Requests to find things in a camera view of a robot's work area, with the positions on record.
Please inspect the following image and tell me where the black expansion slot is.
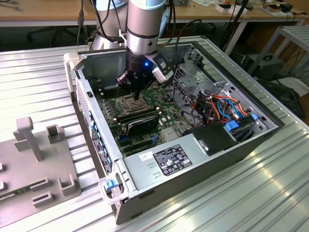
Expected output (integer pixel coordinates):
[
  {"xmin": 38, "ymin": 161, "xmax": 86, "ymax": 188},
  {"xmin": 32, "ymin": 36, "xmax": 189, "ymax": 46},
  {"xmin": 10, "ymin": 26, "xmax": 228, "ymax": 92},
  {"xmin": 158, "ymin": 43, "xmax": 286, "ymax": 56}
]
[
  {"xmin": 118, "ymin": 135, "xmax": 157, "ymax": 147},
  {"xmin": 122, "ymin": 141, "xmax": 155, "ymax": 154}
]

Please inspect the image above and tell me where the hard disk in blue carrier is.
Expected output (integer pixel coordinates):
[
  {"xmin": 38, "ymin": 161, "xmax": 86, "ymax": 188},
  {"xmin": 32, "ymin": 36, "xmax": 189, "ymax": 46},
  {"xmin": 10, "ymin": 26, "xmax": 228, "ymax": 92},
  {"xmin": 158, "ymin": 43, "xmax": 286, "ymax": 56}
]
[{"xmin": 223, "ymin": 113, "xmax": 260, "ymax": 144}]

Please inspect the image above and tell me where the black wire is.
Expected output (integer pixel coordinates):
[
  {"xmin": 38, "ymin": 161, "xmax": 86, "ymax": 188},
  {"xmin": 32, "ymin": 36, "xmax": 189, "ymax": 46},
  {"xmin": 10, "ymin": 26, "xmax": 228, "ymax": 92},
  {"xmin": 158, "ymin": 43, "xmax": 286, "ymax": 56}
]
[{"xmin": 172, "ymin": 84, "xmax": 202, "ymax": 126}]

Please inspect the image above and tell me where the black RAM stick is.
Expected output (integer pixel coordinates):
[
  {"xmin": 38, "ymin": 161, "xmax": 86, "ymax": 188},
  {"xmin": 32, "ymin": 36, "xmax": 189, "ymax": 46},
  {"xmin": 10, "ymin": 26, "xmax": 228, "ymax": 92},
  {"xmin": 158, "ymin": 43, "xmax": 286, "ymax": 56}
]
[{"xmin": 113, "ymin": 107, "xmax": 160, "ymax": 121}]

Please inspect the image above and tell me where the white box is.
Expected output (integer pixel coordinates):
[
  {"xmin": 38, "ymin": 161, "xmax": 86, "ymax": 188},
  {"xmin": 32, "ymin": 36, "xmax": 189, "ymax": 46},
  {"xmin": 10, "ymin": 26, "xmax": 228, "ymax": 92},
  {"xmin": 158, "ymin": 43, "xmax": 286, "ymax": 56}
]
[{"xmin": 215, "ymin": 3, "xmax": 249, "ymax": 15}]

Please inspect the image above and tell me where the blue wire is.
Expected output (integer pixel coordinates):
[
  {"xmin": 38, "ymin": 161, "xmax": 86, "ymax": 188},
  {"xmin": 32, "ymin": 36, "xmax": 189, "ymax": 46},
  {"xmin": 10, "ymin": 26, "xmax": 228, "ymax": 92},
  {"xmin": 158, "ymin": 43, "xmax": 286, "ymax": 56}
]
[{"xmin": 217, "ymin": 96, "xmax": 242, "ymax": 120}]

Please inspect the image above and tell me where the grey parts rack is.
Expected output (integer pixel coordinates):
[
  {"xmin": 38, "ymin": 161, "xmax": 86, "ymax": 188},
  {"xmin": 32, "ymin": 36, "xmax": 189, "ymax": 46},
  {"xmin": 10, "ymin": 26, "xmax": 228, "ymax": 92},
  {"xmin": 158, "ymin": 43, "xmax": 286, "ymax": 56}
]
[{"xmin": 0, "ymin": 116, "xmax": 82, "ymax": 230}]

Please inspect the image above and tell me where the black device with handle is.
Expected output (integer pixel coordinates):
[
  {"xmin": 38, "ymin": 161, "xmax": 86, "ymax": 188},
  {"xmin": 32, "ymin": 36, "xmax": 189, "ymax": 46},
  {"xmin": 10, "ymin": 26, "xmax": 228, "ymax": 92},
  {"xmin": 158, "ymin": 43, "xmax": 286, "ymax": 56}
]
[{"xmin": 242, "ymin": 53, "xmax": 285, "ymax": 81}]

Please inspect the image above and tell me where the silver chipset heatsink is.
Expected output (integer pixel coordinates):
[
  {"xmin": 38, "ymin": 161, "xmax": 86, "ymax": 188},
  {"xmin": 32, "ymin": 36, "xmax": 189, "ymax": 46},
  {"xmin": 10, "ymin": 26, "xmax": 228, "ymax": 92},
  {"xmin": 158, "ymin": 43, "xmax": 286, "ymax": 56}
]
[{"xmin": 160, "ymin": 127, "xmax": 181, "ymax": 143}]

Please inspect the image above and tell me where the thin cable with silver connector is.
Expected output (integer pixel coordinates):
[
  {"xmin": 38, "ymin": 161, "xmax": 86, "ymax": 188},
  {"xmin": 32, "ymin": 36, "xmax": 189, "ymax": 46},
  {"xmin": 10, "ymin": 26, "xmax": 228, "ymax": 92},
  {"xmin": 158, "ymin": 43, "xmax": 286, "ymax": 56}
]
[{"xmin": 77, "ymin": 0, "xmax": 85, "ymax": 46}]

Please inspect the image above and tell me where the grey case handle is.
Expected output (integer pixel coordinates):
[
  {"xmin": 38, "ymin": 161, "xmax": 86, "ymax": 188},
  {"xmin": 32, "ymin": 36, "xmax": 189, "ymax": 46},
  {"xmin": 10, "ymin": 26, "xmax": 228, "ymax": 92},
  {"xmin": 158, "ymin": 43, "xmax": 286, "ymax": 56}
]
[
  {"xmin": 98, "ymin": 174, "xmax": 127, "ymax": 205},
  {"xmin": 63, "ymin": 53, "xmax": 84, "ymax": 94}
]

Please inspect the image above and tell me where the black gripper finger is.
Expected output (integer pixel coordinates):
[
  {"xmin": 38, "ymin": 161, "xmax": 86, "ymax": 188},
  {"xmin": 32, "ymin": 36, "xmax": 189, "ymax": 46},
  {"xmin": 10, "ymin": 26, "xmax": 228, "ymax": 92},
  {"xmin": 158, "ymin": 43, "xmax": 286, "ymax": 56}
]
[
  {"xmin": 115, "ymin": 72, "xmax": 138, "ymax": 101},
  {"xmin": 137, "ymin": 77, "xmax": 155, "ymax": 101}
]

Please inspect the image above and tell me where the black office chair base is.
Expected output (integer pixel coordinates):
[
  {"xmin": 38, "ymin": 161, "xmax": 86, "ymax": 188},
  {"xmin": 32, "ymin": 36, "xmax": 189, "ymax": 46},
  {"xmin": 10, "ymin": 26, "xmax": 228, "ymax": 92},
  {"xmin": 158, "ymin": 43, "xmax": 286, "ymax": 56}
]
[{"xmin": 26, "ymin": 24, "xmax": 85, "ymax": 48}]

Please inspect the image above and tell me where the black graphics card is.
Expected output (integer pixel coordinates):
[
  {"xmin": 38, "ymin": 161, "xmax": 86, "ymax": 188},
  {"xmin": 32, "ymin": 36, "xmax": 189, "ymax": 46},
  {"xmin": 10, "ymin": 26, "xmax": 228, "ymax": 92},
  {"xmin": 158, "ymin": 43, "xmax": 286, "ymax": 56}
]
[{"xmin": 125, "ymin": 115, "xmax": 160, "ymax": 136}]

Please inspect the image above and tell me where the silver CPU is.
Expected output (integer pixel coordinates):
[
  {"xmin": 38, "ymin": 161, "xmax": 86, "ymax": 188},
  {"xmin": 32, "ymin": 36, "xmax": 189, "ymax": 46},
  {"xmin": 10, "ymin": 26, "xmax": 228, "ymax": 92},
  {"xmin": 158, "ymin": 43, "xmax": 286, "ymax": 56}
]
[{"xmin": 125, "ymin": 99, "xmax": 140, "ymax": 110}]

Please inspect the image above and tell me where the blue case latch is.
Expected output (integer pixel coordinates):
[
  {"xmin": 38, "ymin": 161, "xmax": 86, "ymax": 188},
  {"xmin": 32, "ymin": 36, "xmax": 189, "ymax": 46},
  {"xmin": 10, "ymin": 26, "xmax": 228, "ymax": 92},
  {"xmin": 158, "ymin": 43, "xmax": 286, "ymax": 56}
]
[{"xmin": 103, "ymin": 180, "xmax": 116, "ymax": 192}]

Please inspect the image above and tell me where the silver metal frame table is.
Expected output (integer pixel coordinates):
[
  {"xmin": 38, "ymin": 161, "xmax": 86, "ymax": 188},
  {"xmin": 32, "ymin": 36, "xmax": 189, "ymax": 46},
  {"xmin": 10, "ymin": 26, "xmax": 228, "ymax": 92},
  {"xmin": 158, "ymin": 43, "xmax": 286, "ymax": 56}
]
[{"xmin": 247, "ymin": 25, "xmax": 309, "ymax": 76}]

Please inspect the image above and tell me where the black hanging cable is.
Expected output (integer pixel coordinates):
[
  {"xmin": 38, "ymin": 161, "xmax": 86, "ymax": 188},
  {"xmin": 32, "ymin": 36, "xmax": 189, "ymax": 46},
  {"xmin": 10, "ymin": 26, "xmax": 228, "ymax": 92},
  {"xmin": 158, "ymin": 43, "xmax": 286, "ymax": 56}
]
[{"xmin": 221, "ymin": 0, "xmax": 251, "ymax": 50}]

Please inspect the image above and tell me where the wooden desk white frame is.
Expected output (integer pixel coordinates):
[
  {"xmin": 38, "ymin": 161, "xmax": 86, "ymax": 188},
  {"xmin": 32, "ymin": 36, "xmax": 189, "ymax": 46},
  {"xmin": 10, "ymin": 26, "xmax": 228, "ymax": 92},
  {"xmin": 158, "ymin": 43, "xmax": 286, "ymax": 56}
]
[
  {"xmin": 0, "ymin": 0, "xmax": 97, "ymax": 28},
  {"xmin": 169, "ymin": 0, "xmax": 307, "ymax": 56}
]

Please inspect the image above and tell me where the brown cardboard box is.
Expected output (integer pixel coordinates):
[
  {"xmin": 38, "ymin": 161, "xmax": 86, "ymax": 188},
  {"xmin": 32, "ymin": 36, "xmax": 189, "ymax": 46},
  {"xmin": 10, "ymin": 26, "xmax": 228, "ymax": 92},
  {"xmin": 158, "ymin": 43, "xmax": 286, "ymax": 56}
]
[{"xmin": 260, "ymin": 3, "xmax": 283, "ymax": 16}]

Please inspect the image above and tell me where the CPU socket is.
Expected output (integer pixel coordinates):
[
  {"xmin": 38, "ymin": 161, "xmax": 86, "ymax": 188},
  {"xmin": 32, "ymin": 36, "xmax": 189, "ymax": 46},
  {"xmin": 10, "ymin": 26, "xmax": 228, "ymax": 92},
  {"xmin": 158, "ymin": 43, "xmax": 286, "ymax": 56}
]
[{"xmin": 116, "ymin": 95, "xmax": 147, "ymax": 115}]

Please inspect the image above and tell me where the silver drive cage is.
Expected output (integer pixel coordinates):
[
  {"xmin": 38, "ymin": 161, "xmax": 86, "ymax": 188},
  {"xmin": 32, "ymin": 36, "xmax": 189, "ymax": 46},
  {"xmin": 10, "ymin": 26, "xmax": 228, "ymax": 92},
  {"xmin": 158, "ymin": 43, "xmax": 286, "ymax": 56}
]
[{"xmin": 171, "ymin": 63, "xmax": 231, "ymax": 123}]

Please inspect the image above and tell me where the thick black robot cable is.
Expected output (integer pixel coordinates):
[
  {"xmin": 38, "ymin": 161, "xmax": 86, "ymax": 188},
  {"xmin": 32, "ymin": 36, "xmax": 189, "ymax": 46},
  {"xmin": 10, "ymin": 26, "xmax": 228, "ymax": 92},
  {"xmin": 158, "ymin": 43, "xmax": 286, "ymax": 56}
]
[{"xmin": 168, "ymin": 0, "xmax": 203, "ymax": 73}]

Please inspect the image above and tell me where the metal socket cover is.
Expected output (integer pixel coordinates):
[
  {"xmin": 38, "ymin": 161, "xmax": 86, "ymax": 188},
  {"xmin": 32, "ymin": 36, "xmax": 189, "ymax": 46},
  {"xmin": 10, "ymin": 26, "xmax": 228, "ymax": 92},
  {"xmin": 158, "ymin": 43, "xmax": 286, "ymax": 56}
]
[{"xmin": 117, "ymin": 96, "xmax": 145, "ymax": 114}]

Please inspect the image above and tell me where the black drive box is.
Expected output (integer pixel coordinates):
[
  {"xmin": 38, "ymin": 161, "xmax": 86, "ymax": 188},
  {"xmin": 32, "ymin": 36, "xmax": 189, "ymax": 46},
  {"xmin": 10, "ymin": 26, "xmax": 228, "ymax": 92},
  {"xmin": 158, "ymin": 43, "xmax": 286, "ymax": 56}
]
[{"xmin": 183, "ymin": 122, "xmax": 240, "ymax": 157}]

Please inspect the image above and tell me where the green motherboard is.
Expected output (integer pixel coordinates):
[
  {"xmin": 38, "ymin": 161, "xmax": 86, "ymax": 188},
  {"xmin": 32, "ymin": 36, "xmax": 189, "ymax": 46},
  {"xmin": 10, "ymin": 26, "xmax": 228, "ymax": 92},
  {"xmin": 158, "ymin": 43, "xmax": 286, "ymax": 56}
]
[{"xmin": 93, "ymin": 77, "xmax": 194, "ymax": 158}]

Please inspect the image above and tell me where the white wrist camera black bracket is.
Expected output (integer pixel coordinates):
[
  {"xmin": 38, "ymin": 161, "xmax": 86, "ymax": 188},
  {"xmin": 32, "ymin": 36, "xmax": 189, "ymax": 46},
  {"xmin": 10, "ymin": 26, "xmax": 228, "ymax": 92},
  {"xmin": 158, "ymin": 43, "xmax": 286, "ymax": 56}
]
[{"xmin": 144, "ymin": 51, "xmax": 175, "ymax": 84}]

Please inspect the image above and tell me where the dark side panel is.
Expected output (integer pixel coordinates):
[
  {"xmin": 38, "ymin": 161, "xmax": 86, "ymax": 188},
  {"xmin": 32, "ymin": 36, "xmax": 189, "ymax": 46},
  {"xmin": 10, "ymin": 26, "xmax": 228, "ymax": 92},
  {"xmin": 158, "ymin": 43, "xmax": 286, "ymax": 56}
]
[{"xmin": 255, "ymin": 77, "xmax": 305, "ymax": 119}]

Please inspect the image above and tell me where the silver power supply unit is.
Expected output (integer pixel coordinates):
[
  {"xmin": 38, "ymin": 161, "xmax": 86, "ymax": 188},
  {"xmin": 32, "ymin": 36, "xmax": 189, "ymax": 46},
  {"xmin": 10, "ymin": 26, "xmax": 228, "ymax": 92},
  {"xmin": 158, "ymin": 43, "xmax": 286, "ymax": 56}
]
[{"xmin": 122, "ymin": 133, "xmax": 212, "ymax": 193}]

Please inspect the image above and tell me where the open grey PC case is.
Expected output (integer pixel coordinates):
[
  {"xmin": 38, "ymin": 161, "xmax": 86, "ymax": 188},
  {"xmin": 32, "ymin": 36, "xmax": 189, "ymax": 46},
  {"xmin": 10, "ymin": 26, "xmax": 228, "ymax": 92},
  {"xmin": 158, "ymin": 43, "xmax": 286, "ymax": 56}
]
[{"xmin": 63, "ymin": 42, "xmax": 286, "ymax": 225}]

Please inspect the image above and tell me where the black RAM slot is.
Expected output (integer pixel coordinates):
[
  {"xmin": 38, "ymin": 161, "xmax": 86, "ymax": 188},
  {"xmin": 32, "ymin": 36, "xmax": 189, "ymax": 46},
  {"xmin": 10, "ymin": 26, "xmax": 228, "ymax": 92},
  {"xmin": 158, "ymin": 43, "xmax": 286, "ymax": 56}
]
[
  {"xmin": 101, "ymin": 88, "xmax": 128, "ymax": 99},
  {"xmin": 98, "ymin": 83, "xmax": 119, "ymax": 93}
]

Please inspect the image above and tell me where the green RAM stick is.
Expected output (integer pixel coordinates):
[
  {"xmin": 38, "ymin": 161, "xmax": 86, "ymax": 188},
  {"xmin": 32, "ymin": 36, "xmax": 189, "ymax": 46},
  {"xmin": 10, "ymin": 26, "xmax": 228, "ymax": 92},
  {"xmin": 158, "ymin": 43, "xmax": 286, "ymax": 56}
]
[{"xmin": 0, "ymin": 188, "xmax": 33, "ymax": 202}]

